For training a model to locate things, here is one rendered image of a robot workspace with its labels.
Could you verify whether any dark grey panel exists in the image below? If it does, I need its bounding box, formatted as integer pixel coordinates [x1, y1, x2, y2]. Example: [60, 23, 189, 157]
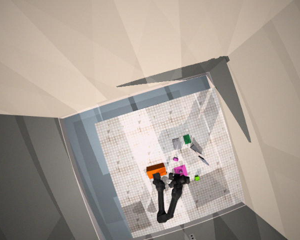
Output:
[190, 145, 213, 169]

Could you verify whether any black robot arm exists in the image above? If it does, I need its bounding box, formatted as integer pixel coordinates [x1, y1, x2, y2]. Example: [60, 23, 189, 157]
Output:
[152, 172, 187, 224]

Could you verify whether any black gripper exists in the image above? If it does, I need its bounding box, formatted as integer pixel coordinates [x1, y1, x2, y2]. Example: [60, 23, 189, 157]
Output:
[169, 172, 190, 184]

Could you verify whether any magenta flat square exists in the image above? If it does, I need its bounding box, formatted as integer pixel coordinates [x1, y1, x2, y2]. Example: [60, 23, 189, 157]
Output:
[174, 165, 188, 176]

